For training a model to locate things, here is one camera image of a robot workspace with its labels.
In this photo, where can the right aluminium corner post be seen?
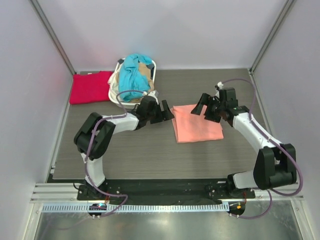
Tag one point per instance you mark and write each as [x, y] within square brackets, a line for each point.
[283, 14]

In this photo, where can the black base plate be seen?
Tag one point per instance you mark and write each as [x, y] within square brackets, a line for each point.
[156, 190]

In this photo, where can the aluminium corner post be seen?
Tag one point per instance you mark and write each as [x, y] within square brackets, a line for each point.
[51, 33]
[283, 14]

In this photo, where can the salmon pink t-shirt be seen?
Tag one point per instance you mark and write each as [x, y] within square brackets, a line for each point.
[192, 128]

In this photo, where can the turquoise blue t-shirt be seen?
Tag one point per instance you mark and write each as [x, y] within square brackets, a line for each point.
[130, 80]

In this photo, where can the white t-shirt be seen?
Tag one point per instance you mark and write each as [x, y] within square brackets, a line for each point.
[114, 86]

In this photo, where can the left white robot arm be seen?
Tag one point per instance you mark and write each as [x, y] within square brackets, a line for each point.
[94, 136]

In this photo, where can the white perforated laundry basket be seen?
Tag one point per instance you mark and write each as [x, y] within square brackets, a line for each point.
[131, 104]

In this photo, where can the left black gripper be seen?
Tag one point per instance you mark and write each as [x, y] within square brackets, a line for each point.
[166, 115]

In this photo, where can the left aluminium corner post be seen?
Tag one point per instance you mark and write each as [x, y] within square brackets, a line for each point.
[51, 33]

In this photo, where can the white slotted cable duct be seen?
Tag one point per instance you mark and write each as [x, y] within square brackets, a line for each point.
[106, 208]

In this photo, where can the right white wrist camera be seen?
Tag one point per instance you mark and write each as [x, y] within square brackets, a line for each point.
[218, 87]

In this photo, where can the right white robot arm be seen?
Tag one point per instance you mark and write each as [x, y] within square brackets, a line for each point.
[275, 164]

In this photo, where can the folded red t-shirt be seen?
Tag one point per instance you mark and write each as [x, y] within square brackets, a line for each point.
[90, 88]

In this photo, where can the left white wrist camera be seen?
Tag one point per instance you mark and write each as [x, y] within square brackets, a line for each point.
[154, 94]

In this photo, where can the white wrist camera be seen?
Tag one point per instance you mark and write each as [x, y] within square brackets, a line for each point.
[218, 87]
[154, 94]

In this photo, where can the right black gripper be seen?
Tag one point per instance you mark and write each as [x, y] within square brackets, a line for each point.
[203, 101]

